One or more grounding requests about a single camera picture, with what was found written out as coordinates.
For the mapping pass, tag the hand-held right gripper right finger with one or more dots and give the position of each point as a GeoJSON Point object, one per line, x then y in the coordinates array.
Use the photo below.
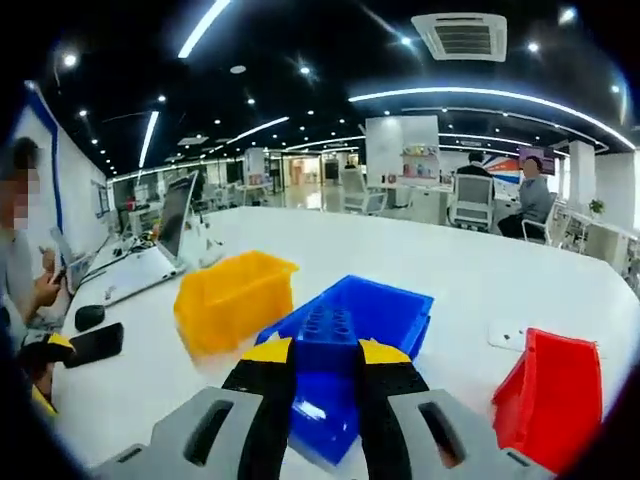
{"type": "Point", "coordinates": [415, 430]}

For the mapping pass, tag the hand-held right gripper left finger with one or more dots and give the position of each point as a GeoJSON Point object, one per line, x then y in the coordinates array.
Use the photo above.
{"type": "Point", "coordinates": [210, 430]}

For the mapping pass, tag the blue plastic bin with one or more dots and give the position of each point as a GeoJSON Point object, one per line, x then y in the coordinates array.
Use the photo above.
{"type": "Point", "coordinates": [390, 310]}

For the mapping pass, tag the yellow plastic bin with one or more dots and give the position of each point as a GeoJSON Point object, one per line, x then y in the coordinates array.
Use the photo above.
{"type": "Point", "coordinates": [235, 300]}

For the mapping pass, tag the blue toy block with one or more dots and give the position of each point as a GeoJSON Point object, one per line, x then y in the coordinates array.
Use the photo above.
{"type": "Point", "coordinates": [325, 330]}

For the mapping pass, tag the red plastic bin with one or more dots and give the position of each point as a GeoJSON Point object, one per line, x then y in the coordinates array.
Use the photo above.
{"type": "Point", "coordinates": [550, 390]}

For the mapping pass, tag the black smartphone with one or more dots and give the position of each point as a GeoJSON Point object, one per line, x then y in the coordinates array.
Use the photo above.
{"type": "Point", "coordinates": [95, 346]}

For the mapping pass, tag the black computer mouse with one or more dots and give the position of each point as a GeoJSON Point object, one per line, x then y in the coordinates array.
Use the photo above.
{"type": "Point", "coordinates": [90, 317]}

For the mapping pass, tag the open silver laptop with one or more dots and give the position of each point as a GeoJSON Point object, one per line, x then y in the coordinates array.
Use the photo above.
{"type": "Point", "coordinates": [75, 265]}

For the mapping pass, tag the open white laptop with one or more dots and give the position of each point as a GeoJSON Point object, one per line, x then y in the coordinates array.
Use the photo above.
{"type": "Point", "coordinates": [140, 280]}

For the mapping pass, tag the grey mesh office chair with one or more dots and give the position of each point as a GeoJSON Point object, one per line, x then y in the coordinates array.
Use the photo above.
{"type": "Point", "coordinates": [470, 200]}

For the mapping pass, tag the white office chair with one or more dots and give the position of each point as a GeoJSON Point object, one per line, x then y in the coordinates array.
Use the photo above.
{"type": "Point", "coordinates": [362, 192]}

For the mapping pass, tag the display shelf with colourful items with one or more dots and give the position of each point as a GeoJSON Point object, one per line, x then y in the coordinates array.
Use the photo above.
{"type": "Point", "coordinates": [420, 165]}

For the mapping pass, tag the potted green plant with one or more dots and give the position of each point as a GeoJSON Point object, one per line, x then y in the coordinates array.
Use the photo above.
{"type": "Point", "coordinates": [596, 206]}

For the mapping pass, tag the ceiling air conditioner unit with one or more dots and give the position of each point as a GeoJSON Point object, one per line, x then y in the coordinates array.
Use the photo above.
{"type": "Point", "coordinates": [462, 37]}

